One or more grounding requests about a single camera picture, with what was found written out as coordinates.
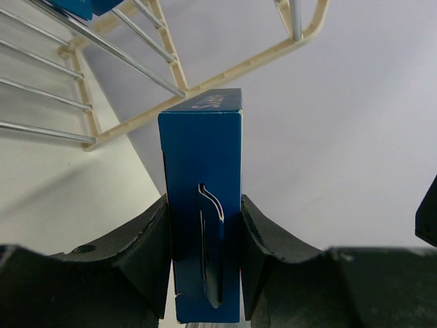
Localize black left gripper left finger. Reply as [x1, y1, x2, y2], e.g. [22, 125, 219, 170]
[1, 197, 171, 327]

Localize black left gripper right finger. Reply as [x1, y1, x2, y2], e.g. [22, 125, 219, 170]
[240, 195, 436, 327]

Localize grey Harry's box blue razor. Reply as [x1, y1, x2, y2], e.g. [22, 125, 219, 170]
[48, 0, 123, 21]

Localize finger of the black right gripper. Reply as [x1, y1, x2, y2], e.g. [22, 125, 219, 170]
[414, 177, 437, 247]

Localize cream metal-rod shelf rack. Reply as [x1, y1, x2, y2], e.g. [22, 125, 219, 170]
[1, 1, 329, 150]

